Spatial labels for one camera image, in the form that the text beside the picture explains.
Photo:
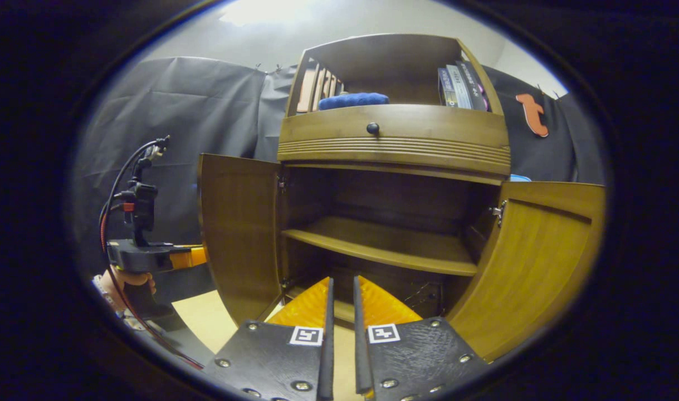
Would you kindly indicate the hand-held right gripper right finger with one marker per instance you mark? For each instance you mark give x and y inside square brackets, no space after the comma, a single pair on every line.
[417,356]

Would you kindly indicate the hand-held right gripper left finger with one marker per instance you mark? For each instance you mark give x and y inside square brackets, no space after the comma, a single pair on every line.
[278,356]

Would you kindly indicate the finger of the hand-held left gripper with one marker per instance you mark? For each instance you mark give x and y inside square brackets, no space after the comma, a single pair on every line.
[189,257]

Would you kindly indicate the wooden shoe cabinet door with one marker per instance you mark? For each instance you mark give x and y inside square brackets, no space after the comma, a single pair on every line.
[239,234]
[540,267]

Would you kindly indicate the metal door hinge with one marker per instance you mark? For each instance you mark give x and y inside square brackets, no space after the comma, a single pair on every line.
[498,213]

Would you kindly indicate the wooden inner shelf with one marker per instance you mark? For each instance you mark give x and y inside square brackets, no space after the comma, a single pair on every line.
[384,245]

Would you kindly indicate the black round drawer knob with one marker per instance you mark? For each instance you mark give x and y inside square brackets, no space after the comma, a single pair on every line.
[372,128]

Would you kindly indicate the folded blue towel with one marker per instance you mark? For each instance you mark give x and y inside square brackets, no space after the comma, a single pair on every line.
[353,101]

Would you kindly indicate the black book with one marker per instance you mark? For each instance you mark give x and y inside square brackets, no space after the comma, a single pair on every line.
[475,86]

